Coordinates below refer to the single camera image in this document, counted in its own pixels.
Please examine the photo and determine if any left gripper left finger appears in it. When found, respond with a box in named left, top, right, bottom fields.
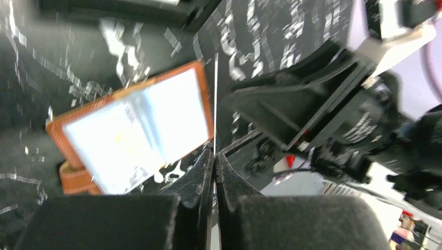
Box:
left=15, top=148, right=214, bottom=249

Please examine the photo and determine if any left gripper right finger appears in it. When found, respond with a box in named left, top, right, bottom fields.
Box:
left=214, top=154, right=389, bottom=249

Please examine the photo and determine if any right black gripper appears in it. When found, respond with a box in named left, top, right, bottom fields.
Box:
left=222, top=40, right=441, bottom=211

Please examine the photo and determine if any white magnetic stripe card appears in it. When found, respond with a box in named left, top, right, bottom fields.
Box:
left=213, top=52, right=219, bottom=155

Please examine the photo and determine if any brown leather card holder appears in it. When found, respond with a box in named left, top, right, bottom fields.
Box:
left=46, top=60, right=214, bottom=195

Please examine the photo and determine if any white gold VIP card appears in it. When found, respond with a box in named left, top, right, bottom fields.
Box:
left=63, top=101, right=165, bottom=195

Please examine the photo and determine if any black card tray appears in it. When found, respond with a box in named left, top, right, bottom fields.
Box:
left=37, top=1, right=220, bottom=33

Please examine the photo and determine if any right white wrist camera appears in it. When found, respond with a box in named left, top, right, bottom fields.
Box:
left=347, top=1, right=441, bottom=78

